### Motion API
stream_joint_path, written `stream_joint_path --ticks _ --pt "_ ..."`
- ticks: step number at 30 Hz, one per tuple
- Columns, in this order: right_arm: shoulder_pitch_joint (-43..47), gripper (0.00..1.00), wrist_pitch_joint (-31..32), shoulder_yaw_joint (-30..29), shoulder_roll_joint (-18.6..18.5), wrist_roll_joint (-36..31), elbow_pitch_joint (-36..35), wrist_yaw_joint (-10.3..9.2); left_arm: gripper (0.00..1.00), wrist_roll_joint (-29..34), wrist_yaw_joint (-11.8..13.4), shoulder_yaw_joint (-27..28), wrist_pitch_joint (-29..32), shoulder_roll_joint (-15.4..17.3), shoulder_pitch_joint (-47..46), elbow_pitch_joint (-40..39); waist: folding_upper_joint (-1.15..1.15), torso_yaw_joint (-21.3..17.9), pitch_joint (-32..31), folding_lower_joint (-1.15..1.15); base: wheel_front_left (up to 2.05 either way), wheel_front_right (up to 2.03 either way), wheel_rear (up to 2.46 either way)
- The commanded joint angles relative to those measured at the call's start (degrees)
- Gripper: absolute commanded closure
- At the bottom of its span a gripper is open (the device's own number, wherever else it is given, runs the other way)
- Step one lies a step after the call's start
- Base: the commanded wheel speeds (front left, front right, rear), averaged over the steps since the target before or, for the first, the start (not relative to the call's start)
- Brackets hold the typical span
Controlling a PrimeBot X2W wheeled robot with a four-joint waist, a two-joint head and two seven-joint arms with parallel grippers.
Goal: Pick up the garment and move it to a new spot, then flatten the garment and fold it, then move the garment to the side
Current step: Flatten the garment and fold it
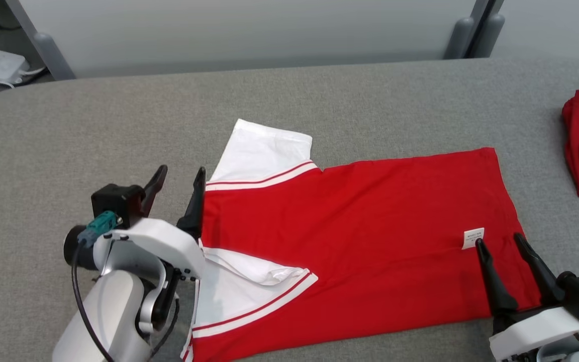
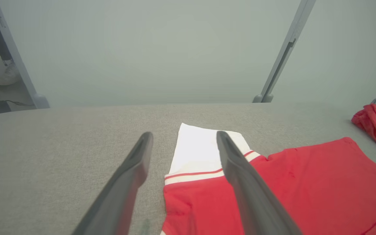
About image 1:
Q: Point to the red shirt with white sleeves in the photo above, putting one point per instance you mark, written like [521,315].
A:
[370,226]

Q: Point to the grey double partition post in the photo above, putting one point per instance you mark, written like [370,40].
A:
[463,40]

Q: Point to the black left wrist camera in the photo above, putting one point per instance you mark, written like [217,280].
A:
[113,201]

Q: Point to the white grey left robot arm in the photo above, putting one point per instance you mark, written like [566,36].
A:
[108,311]

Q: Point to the grey slim partition post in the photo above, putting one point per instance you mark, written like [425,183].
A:
[53,60]

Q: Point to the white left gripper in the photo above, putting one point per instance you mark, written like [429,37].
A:
[169,241]

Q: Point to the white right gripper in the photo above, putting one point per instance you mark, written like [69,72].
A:
[536,327]

